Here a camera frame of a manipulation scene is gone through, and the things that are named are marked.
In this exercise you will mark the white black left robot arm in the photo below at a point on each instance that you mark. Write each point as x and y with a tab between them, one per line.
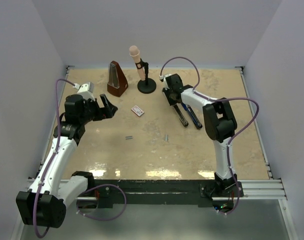
45	203

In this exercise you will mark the aluminium frame rail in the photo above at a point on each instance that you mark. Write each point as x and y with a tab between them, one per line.
249	189

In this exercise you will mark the brown wooden metronome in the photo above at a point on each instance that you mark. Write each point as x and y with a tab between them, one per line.
117	82

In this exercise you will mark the blue and black stapler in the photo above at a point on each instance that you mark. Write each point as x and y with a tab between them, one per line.
192	115

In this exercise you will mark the beige microphone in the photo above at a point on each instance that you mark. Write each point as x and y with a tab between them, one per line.
134	52

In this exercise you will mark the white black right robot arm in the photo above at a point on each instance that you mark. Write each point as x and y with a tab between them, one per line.
219	123

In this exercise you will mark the black microphone stand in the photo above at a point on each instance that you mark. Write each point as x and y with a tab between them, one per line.
148	85

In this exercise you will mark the silver and black stapler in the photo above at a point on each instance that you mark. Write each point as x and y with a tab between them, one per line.
182	119

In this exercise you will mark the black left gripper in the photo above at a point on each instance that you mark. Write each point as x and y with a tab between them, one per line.
108	111

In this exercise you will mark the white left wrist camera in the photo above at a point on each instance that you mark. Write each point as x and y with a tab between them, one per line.
85	90

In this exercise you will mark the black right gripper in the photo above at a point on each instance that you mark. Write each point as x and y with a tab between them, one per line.
171	102

